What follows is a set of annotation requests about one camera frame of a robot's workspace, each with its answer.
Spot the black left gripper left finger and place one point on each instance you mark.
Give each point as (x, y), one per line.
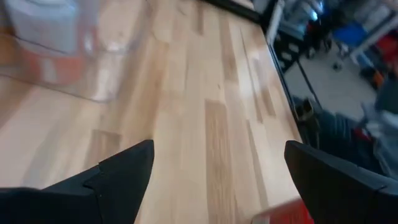
(93, 193)

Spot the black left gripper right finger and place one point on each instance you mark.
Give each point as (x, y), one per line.
(335, 189)

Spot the narrow clear plastic bin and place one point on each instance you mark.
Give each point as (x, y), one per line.
(118, 62)

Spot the red can silver lid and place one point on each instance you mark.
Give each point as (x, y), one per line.
(286, 213)

